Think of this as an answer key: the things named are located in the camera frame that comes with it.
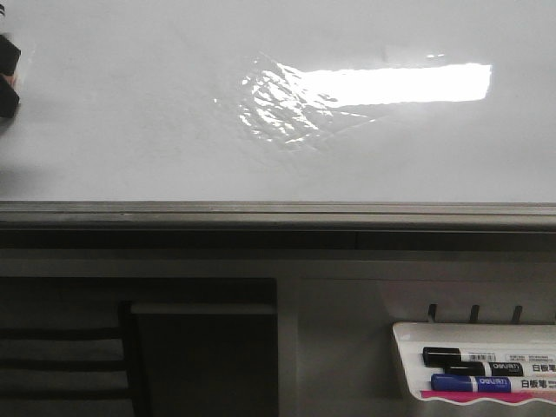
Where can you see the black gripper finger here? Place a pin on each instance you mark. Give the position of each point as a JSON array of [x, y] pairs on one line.
[[9, 56], [9, 99]]

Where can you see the white whiteboard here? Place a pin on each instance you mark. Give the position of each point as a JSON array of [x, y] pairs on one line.
[[316, 101]]

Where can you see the black slatted chair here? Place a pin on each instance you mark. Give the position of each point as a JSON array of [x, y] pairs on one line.
[[131, 363]]

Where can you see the white marker tray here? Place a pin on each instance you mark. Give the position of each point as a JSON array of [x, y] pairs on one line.
[[502, 343]]

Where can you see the black hook left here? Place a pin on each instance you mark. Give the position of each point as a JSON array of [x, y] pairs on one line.
[[431, 313]]

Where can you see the black hook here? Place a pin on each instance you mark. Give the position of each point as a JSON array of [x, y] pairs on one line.
[[474, 314], [431, 313], [517, 312]]

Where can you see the black capped marker upper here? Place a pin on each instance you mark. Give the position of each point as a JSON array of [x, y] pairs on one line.
[[439, 356]]

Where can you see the black capped marker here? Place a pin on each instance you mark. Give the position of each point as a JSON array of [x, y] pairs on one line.
[[439, 356], [507, 369]]

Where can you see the black hook middle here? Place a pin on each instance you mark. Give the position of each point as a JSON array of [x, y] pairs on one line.
[[474, 314]]

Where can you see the blue capped marker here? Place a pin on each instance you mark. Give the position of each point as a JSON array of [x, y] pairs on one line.
[[492, 384]]

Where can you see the black capped marker middle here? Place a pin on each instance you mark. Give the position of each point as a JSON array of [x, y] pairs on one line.
[[507, 369]]

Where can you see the black hook right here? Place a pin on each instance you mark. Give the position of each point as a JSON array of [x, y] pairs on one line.
[[517, 312]]

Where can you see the grey aluminium whiteboard frame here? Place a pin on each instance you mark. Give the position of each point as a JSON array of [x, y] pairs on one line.
[[266, 225]]

